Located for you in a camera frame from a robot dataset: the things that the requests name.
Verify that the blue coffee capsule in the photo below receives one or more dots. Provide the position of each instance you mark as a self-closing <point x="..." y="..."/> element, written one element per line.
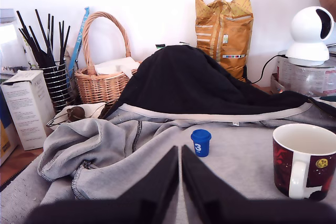
<point x="200" y="144"/>

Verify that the red picture coffee mug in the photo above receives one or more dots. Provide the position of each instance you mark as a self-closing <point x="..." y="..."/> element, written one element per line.
<point x="286" y="166"/>

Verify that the white cloth pouch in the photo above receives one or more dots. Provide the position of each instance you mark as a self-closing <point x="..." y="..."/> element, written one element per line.
<point x="92" y="110"/>

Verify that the black and grey sweatshirt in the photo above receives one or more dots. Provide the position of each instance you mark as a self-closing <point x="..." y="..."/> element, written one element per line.
<point x="183" y="82"/>

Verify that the small brown round object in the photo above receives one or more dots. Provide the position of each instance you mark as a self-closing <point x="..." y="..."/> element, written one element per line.
<point x="76" y="113"/>

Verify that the white cloth in basket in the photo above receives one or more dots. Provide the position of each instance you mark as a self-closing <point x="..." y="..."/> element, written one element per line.
<point x="113" y="68"/>

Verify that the small green packet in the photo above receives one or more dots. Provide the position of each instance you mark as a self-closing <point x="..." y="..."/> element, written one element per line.
<point x="160" y="46"/>

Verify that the yellow paper bag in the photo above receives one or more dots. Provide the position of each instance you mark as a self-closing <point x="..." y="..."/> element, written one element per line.
<point x="225" y="40"/>

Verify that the silver can with red label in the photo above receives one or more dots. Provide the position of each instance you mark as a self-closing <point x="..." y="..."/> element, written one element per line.
<point x="302" y="77"/>

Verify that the white text carton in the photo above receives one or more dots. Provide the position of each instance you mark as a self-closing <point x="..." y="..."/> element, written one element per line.
<point x="29" y="108"/>

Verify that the blue and yellow box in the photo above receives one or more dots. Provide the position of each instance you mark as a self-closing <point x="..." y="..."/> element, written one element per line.
<point x="4" y="134"/>

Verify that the blue printed strip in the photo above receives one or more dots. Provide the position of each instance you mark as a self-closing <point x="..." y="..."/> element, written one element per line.
<point x="78" y="40"/>

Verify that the thin black stick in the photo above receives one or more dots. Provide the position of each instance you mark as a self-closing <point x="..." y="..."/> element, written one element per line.
<point x="27" y="32"/>
<point x="52" y="33"/>
<point x="49" y="32"/>
<point x="42" y="28"/>
<point x="63" y="40"/>
<point x="66" y="41"/>
<point x="60" y="43"/>

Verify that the white printed plastic bag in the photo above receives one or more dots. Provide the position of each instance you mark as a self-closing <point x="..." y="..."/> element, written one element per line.
<point x="10" y="48"/>

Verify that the white dome security camera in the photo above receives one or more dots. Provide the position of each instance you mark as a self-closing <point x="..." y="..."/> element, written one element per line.
<point x="304" y="30"/>

